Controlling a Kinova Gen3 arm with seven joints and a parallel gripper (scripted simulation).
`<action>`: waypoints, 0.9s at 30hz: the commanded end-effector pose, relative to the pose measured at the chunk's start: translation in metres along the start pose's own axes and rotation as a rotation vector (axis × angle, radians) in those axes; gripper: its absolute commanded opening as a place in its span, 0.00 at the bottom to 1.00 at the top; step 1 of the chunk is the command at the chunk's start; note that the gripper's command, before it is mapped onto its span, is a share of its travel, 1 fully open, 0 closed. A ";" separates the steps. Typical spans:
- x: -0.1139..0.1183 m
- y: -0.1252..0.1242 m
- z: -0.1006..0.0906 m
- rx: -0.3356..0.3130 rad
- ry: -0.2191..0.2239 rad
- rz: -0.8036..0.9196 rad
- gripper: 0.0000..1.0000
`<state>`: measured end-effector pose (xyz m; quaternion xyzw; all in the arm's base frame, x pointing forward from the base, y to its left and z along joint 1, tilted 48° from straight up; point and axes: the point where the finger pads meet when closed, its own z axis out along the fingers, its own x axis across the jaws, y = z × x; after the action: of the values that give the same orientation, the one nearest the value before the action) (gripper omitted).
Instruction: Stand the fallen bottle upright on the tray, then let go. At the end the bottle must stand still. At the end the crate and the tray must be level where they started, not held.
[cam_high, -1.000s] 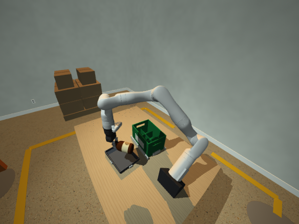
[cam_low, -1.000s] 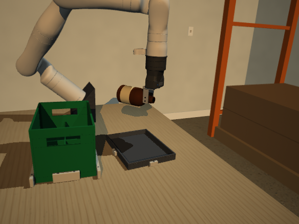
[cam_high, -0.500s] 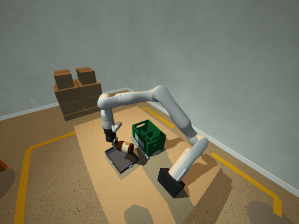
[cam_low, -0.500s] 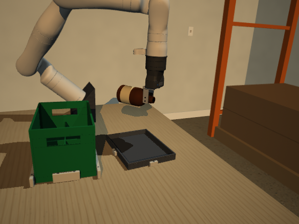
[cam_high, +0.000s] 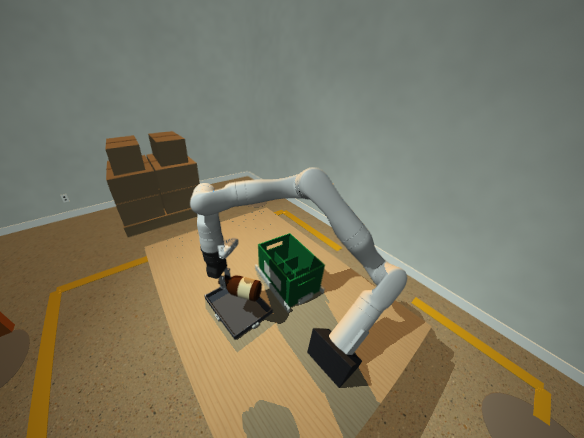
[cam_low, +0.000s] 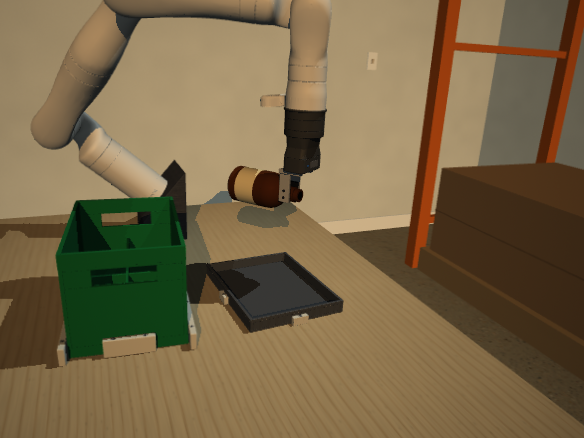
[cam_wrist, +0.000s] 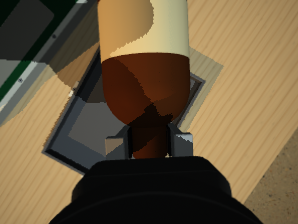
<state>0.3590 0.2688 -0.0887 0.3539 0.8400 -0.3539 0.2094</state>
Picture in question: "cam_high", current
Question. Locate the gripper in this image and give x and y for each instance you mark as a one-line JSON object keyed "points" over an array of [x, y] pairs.
{"points": [[214, 252]]}

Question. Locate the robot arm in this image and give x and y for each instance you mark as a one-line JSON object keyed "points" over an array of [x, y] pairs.
{"points": [[313, 184]]}

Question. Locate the dark brown bottle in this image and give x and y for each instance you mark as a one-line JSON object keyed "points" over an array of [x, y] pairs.
{"points": [[244, 287]]}

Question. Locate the green plastic crate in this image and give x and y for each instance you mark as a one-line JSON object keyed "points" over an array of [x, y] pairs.
{"points": [[290, 257]]}

